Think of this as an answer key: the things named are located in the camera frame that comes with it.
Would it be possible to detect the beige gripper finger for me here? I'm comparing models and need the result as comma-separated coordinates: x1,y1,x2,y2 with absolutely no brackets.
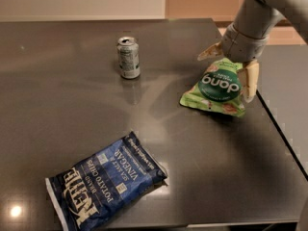
197,42,223,61
238,60,259,103

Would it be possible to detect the green rice chip bag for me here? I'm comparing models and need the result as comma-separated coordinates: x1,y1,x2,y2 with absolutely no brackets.
180,58,245,117

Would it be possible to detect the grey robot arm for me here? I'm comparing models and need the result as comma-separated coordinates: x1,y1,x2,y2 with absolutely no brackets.
197,0,308,102

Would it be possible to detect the blue kettle chip bag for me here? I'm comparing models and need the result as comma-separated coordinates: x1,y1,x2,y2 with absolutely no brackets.
45,132,167,231

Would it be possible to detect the grey side table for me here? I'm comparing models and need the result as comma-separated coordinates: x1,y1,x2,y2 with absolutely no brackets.
259,45,308,175

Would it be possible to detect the silver soda can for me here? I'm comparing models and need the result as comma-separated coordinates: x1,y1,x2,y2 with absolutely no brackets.
116,37,141,79

